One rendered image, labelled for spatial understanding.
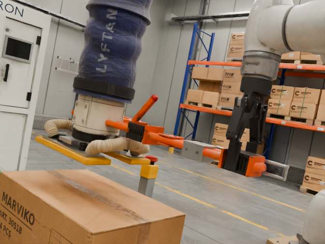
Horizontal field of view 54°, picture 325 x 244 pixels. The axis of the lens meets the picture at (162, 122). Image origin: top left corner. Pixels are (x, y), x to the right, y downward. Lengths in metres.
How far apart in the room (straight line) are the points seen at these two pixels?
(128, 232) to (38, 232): 0.30
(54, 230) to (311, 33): 0.84
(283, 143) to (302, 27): 9.07
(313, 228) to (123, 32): 1.05
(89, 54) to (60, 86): 9.64
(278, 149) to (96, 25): 8.94
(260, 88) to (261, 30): 0.13
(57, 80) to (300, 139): 7.52
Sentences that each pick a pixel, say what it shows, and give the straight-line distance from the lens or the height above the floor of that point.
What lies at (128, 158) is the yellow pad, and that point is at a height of 1.10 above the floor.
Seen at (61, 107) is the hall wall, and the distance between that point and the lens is 10.86.
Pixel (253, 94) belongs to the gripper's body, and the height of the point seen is 1.37.
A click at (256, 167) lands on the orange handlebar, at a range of 0.77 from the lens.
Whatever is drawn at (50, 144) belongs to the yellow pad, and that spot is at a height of 1.10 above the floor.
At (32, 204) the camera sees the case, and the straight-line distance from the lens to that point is 1.14.
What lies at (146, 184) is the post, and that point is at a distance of 1.67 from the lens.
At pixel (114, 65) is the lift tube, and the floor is 1.41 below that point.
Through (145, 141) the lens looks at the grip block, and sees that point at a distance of 0.97.
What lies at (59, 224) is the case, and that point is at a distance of 1.00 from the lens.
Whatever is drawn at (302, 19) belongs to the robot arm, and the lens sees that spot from 0.75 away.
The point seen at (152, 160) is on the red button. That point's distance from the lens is 1.65.
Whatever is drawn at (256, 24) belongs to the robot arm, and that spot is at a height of 1.53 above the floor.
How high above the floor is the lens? 1.29
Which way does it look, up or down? 2 degrees down
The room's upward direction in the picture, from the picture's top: 11 degrees clockwise
